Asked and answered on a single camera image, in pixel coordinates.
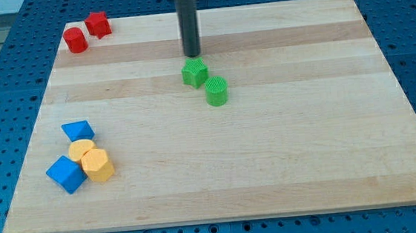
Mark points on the blue triangle block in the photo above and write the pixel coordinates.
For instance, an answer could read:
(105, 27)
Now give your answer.
(78, 130)

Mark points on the blue cube block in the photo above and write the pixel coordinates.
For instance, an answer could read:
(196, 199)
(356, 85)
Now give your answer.
(67, 174)

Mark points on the green cylinder block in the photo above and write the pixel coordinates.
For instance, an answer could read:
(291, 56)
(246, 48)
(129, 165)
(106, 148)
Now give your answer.
(216, 89)

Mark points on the green star block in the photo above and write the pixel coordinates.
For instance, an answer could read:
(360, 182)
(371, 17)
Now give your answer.
(194, 72)

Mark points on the wooden board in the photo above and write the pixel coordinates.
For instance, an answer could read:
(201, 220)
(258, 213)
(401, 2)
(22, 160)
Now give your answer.
(315, 122)

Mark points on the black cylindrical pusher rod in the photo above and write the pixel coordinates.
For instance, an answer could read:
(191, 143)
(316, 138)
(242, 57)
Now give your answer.
(186, 11)

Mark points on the yellow hexagon block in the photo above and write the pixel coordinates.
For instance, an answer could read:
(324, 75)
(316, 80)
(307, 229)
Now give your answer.
(97, 165)

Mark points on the yellow half-round block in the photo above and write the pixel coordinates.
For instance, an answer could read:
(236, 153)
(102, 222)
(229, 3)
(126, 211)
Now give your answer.
(79, 148)

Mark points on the red star block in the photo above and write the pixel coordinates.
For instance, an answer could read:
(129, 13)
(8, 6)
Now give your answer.
(98, 25)

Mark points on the red cylinder block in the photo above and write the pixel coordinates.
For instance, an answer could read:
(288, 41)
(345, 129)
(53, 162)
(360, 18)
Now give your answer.
(75, 40)

